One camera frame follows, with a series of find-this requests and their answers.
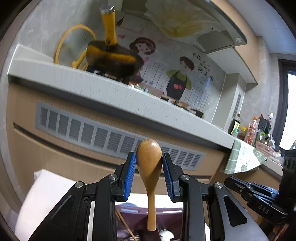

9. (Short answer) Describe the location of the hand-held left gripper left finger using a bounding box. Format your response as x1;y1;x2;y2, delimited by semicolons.
28;152;137;241

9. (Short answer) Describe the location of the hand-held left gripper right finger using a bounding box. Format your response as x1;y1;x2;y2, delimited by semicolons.
162;152;270;241

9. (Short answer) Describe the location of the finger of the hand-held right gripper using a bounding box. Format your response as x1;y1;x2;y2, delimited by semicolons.
224;176;278;205
251;183;281;198

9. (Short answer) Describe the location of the wooden spoon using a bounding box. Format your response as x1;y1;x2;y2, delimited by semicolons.
136;138;163;231

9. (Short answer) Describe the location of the purple utensil organizer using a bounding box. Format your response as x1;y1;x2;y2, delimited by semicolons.
116;203;184;241

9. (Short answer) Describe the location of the green checkered cloth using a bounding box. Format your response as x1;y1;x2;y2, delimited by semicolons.
223;138;269;175

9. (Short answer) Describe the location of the wooden chopstick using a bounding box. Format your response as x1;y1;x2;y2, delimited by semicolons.
116;207;137;241

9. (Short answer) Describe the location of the yellow-lidded jar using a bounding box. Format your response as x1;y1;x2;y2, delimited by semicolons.
238;126;248;141

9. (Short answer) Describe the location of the white spoon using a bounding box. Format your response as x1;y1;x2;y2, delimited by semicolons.
159;229;174;241

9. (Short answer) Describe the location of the grey vent grille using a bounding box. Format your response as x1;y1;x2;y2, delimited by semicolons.
35;101;206;172

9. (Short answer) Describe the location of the dark sauce bottle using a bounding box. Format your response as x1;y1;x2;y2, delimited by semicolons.
228;113;241;135

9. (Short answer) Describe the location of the black grater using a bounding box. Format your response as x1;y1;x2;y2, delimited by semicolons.
258;113;273;135

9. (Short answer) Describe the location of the window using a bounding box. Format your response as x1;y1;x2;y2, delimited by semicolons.
279;72;296;151

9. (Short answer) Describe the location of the grey kitchen countertop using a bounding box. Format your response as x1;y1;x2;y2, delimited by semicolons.
8;44;237;151

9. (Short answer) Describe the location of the gas stove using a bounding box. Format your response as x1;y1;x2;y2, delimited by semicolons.
92;68;124;84

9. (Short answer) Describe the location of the yellow-rimmed glass lid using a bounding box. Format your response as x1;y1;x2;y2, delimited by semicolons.
54;25;96;70

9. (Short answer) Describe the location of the range hood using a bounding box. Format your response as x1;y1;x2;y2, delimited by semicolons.
122;0;247;55

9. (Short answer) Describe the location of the white wall vent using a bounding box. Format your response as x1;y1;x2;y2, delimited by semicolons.
232;91;242;119

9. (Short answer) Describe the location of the cartoon wall poster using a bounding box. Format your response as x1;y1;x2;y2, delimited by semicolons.
116;23;227;124

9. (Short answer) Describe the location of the dark pan with yellow handle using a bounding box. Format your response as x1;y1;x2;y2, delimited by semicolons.
86;5;143;79

